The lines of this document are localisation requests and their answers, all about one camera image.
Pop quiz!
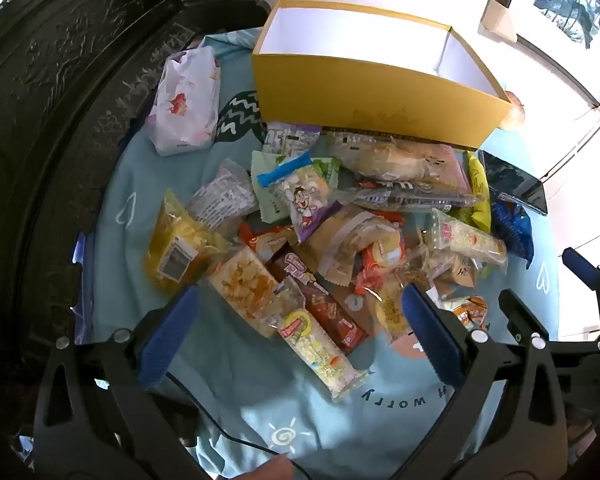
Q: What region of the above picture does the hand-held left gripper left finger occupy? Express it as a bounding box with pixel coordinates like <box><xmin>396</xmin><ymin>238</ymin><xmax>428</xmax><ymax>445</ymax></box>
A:
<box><xmin>30</xmin><ymin>285</ymin><xmax>216</xmax><ymax>480</ymax></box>

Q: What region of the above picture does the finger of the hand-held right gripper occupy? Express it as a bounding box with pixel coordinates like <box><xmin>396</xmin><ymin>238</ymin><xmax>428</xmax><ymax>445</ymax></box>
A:
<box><xmin>562</xmin><ymin>247</ymin><xmax>600</xmax><ymax>331</ymax></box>
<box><xmin>498</xmin><ymin>288</ymin><xmax>600</xmax><ymax>366</ymax></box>

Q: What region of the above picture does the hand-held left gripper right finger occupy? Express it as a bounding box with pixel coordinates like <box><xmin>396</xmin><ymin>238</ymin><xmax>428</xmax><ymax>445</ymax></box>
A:
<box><xmin>401</xmin><ymin>284</ymin><xmax>571</xmax><ymax>480</ymax></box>

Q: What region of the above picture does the brown paper bread packet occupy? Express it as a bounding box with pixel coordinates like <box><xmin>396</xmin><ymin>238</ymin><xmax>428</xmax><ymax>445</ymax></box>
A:
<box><xmin>307</xmin><ymin>205</ymin><xmax>406</xmax><ymax>286</ymax></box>

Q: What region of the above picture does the clear text-printed snack packet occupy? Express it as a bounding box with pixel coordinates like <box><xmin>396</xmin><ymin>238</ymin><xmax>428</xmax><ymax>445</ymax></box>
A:
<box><xmin>185</xmin><ymin>160</ymin><xmax>260</xmax><ymax>238</ymax></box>

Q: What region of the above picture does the yellow cardboard box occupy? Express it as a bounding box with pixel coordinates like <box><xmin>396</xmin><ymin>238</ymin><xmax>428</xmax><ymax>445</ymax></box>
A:
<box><xmin>251</xmin><ymin>0</ymin><xmax>523</xmax><ymax>151</ymax></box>

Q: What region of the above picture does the small orange snack packet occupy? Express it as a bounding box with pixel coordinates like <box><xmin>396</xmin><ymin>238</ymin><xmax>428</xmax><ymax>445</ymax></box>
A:
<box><xmin>440</xmin><ymin>295</ymin><xmax>488</xmax><ymax>331</ymax></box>

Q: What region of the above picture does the small kraft snack packet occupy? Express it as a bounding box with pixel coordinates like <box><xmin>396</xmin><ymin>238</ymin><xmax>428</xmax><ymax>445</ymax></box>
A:
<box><xmin>430</xmin><ymin>252</ymin><xmax>481</xmax><ymax>291</ymax></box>

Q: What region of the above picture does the blue snack packet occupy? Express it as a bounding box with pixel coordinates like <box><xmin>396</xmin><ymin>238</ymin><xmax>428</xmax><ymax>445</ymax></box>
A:
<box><xmin>490</xmin><ymin>199</ymin><xmax>536</xmax><ymax>268</ymax></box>

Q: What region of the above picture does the clear orange cracker packet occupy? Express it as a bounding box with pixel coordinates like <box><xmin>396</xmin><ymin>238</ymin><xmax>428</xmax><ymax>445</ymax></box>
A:
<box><xmin>200</xmin><ymin>246</ymin><xmax>306</xmax><ymax>338</ymax></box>

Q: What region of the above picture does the clear rice cracker packet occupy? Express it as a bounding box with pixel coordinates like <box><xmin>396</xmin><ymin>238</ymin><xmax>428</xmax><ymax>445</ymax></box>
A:
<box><xmin>427</xmin><ymin>207</ymin><xmax>508</xmax><ymax>271</ymax></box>

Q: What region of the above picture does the yellow candy packet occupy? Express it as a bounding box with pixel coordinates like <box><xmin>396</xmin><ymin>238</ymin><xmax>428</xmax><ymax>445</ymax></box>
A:
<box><xmin>146</xmin><ymin>189</ymin><xmax>231</xmax><ymax>293</ymax></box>

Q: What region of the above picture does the blue plastic sheet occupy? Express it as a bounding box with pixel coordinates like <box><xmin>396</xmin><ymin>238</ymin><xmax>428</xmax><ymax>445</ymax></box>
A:
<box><xmin>71</xmin><ymin>232</ymin><xmax>98</xmax><ymax>346</ymax></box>

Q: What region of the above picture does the red-orange bread packet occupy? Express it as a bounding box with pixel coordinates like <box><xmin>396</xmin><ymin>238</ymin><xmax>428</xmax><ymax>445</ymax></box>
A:
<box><xmin>355</xmin><ymin>237</ymin><xmax>411</xmax><ymax>296</ymax></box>

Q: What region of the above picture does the brown chocolate bar wrapper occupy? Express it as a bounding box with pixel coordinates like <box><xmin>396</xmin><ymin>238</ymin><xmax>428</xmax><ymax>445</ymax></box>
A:
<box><xmin>267</xmin><ymin>250</ymin><xmax>368</xmax><ymax>353</ymax></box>

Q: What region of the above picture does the black smartphone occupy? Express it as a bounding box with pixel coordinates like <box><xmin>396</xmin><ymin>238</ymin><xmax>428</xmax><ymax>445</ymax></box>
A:
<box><xmin>477</xmin><ymin>149</ymin><xmax>548</xmax><ymax>217</ymax></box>

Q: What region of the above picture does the clear yellow-label popcorn packet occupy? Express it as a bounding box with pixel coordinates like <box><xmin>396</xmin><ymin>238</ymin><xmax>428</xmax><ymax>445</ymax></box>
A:
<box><xmin>277</xmin><ymin>307</ymin><xmax>373</xmax><ymax>403</ymax></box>

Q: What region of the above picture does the light blue printed cloth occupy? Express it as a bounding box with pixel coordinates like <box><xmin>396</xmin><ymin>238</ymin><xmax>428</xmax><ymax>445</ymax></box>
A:
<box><xmin>75</xmin><ymin>27</ymin><xmax>561</xmax><ymax>480</ymax></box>

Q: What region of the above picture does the red snack packet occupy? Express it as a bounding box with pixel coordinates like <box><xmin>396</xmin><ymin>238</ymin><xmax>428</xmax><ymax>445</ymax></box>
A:
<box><xmin>238</xmin><ymin>222</ymin><xmax>296</xmax><ymax>263</ymax></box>

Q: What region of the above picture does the yellow-green snack packet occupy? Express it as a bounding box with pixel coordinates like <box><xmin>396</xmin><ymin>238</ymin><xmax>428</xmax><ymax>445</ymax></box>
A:
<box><xmin>452</xmin><ymin>150</ymin><xmax>493</xmax><ymax>233</ymax></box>

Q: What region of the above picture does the clear dark cookie packet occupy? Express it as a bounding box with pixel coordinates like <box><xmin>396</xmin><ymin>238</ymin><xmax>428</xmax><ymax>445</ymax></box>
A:
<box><xmin>350</xmin><ymin>180</ymin><xmax>481</xmax><ymax>216</ymax></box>

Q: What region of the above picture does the green snack packet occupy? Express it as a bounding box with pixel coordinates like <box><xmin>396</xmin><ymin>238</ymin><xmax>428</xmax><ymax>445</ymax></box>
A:
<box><xmin>251</xmin><ymin>150</ymin><xmax>342</xmax><ymax>223</ymax></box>

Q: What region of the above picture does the red apple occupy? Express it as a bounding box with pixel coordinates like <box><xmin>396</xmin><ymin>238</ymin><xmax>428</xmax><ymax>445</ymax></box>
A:
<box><xmin>497</xmin><ymin>91</ymin><xmax>526</xmax><ymax>131</ymax></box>

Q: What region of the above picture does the pink bread packet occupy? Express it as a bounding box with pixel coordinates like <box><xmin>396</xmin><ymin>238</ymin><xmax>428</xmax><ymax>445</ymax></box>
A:
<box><xmin>327</xmin><ymin>132</ymin><xmax>473</xmax><ymax>196</ymax></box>

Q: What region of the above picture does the cartoon popcorn packet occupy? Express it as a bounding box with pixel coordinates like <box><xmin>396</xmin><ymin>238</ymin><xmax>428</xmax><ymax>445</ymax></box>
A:
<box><xmin>258</xmin><ymin>154</ymin><xmax>341</xmax><ymax>243</ymax></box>

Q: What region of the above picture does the white floral tissue pack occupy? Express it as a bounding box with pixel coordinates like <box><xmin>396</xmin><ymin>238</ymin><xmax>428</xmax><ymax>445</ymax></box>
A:
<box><xmin>147</xmin><ymin>46</ymin><xmax>221</xmax><ymax>157</ymax></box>

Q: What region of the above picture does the purple-edged printed snack packet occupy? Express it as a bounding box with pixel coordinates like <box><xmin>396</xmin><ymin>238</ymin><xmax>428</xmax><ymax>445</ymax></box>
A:
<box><xmin>262</xmin><ymin>122</ymin><xmax>323</xmax><ymax>161</ymax></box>

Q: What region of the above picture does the dark carved wooden furniture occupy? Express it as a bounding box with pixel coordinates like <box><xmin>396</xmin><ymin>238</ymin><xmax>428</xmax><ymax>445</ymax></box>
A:
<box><xmin>0</xmin><ymin>0</ymin><xmax>281</xmax><ymax>411</ymax></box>

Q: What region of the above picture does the framed blue lotus painting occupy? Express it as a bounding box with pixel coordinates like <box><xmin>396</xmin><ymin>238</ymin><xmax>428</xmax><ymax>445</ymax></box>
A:
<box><xmin>490</xmin><ymin>0</ymin><xmax>600</xmax><ymax>106</ymax></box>

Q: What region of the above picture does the black cable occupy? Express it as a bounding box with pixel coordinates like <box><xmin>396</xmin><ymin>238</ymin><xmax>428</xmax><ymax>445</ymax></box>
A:
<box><xmin>165</xmin><ymin>372</ymin><xmax>311</xmax><ymax>480</ymax></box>

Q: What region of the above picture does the cardboard frame corner protector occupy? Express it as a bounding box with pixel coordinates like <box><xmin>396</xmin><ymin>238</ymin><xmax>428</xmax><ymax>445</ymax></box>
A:
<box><xmin>480</xmin><ymin>0</ymin><xmax>517</xmax><ymax>41</ymax></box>

